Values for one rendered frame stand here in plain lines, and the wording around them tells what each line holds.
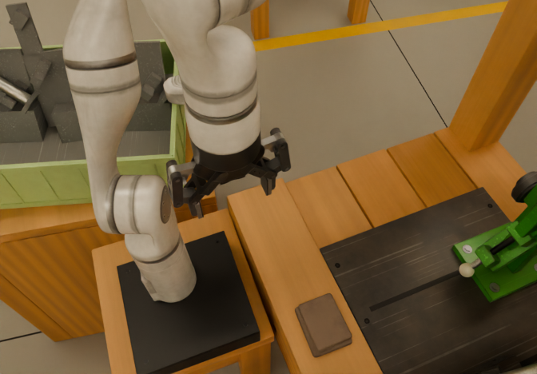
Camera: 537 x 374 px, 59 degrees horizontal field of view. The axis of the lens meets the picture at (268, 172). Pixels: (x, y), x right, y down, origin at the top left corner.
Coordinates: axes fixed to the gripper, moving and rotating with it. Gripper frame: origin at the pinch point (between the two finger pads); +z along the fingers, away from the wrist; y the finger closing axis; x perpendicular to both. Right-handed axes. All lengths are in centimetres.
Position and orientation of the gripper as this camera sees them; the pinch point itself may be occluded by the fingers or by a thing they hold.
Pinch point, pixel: (232, 198)
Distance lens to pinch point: 61.2
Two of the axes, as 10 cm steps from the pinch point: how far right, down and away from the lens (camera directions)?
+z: 0.0, 5.8, 8.2
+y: 9.3, -3.1, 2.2
